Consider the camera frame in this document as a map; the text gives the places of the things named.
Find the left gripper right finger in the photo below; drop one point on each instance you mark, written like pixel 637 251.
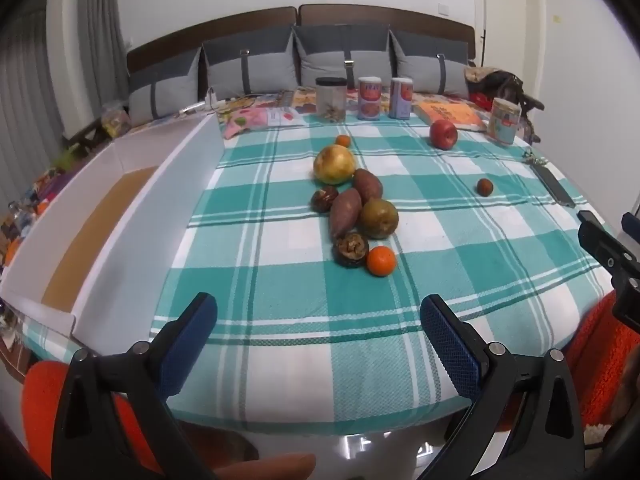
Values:
pixel 545 441

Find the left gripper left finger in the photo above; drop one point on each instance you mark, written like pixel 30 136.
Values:
pixel 89 439

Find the small brown lychee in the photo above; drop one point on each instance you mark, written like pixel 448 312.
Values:
pixel 484 187

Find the orange tangerine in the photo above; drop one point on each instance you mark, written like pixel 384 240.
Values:
pixel 381 261

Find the red apple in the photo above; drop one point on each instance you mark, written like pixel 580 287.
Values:
pixel 443 134

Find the dried brown mangosteen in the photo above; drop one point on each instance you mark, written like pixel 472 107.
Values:
pixel 351 250

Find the brown green pear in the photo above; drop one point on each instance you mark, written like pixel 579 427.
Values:
pixel 378 218

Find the purple sweet potato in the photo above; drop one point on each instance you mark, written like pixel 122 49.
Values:
pixel 344 213
pixel 367 185

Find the yellow pear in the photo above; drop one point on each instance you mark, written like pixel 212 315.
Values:
pixel 334 165

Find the small tangerine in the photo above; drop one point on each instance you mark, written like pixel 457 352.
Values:
pixel 343 140

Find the person's hand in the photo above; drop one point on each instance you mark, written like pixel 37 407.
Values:
pixel 293 466

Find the orange stool cushion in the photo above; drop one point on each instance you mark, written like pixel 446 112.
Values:
pixel 604 362

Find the black smartphone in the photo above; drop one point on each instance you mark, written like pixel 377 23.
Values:
pixel 553 186

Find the clear box with colourful label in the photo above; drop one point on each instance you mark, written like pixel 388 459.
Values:
pixel 503 121

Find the white cardboard box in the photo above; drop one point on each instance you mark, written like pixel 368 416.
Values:
pixel 93 265

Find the orange book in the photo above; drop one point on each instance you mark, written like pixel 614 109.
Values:
pixel 460 114

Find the black bag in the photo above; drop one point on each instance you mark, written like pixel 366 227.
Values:
pixel 487 83

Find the far right grey cushion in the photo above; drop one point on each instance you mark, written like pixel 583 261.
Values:
pixel 435 65

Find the grey cushion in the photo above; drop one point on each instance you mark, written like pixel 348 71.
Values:
pixel 435 65
pixel 257 62
pixel 164 88
pixel 349 51

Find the teal plaid tablecloth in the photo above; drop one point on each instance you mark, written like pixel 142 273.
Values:
pixel 319 243

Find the right orange label can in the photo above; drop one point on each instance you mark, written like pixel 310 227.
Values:
pixel 401 92

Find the orange label can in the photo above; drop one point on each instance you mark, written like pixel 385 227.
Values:
pixel 369 97
pixel 401 92

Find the left orange label can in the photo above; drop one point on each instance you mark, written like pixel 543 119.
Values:
pixel 369 97

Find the pink snack packet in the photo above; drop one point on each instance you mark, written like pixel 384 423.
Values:
pixel 261 118

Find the floral sofa cover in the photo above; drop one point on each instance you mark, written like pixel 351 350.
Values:
pixel 303 99

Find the far left grey cushion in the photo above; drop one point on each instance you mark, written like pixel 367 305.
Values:
pixel 164 88

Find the keys with keychain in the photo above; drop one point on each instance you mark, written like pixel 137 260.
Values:
pixel 531 158

